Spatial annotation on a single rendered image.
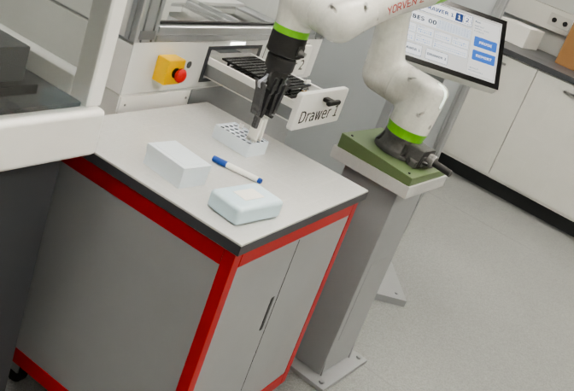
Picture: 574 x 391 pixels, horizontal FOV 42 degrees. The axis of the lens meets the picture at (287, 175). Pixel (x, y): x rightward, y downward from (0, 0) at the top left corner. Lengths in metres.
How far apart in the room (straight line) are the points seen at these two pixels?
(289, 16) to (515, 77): 3.27
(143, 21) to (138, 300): 0.69
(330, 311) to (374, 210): 0.38
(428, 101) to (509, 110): 2.77
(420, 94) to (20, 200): 1.18
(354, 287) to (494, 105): 2.82
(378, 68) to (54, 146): 1.14
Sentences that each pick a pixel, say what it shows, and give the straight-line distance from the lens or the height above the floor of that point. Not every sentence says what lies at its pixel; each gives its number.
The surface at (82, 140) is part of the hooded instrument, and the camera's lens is 1.57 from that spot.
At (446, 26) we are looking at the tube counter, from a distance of 3.07.
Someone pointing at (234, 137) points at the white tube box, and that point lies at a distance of 1.98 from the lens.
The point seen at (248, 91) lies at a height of 0.86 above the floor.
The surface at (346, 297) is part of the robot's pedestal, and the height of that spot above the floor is 0.32.
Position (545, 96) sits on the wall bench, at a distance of 4.94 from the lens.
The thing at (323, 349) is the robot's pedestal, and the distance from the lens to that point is 2.54.
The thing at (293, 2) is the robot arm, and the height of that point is 1.18.
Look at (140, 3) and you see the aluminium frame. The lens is 1.95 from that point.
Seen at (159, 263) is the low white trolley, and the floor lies 0.60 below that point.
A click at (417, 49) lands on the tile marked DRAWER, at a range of 2.97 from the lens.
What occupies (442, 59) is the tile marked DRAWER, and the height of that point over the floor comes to 1.00.
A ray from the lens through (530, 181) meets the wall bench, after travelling 5.01.
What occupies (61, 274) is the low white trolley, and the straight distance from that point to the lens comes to 1.92.
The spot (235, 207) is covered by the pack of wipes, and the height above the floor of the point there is 0.80.
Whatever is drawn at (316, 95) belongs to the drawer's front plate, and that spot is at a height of 0.92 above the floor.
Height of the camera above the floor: 1.46
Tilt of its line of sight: 21 degrees down
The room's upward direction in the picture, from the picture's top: 20 degrees clockwise
